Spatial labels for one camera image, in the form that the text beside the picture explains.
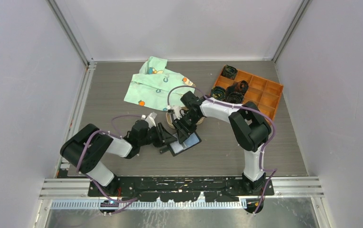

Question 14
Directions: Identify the slotted metal cable duct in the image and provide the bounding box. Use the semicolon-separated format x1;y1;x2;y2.
50;199;247;210

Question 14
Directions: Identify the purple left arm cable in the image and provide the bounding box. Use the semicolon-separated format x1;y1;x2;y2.
75;114;142;215

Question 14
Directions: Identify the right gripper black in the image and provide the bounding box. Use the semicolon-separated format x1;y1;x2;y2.
173;112;202;144

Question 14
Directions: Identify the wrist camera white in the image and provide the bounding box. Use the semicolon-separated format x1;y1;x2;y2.
141;112;157;128
167;105;183;119

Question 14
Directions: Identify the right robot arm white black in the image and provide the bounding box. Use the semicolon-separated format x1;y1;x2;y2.
171;92;272;195

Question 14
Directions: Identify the rolled dark belt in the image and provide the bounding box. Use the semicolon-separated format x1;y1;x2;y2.
221;65;238;80
210;86;226;101

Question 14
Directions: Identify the green cartoon print cloth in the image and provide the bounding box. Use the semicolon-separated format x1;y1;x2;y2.
124;56;195;111

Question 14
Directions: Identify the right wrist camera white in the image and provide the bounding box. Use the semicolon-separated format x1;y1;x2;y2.
167;105;183;119

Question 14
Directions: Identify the black leather card holder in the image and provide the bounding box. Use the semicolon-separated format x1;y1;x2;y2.
159;133;202;157

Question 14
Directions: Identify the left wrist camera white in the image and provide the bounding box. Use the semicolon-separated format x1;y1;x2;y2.
141;112;157;128

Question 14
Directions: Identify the rolled dark belt front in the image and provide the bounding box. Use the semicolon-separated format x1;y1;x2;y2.
210;86;226;101

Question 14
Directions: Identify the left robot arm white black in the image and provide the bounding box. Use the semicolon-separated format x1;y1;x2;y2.
60;120;177;196

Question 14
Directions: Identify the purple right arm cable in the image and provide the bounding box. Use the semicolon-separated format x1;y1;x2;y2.
167;85;278;215

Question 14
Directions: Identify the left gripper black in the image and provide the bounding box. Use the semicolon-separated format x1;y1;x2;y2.
139;122;177;147

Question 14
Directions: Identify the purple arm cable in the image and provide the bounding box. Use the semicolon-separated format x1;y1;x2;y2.
167;85;278;215
75;114;142;215

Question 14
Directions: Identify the rolled dark belt back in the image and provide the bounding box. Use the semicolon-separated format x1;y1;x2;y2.
221;65;238;80

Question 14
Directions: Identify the beige oval tray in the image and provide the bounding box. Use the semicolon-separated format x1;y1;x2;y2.
166;107;205;129

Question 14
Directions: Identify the orange compartment organizer tray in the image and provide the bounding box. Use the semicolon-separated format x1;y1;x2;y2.
213;69;284;120

